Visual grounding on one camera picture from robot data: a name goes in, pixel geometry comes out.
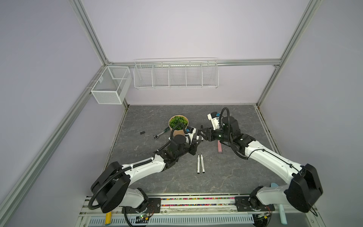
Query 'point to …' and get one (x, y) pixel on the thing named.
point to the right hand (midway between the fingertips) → (200, 132)
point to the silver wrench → (155, 136)
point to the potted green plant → (179, 129)
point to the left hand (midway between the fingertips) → (200, 142)
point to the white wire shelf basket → (176, 73)
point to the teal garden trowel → (282, 215)
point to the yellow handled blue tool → (108, 217)
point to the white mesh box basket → (112, 85)
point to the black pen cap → (142, 132)
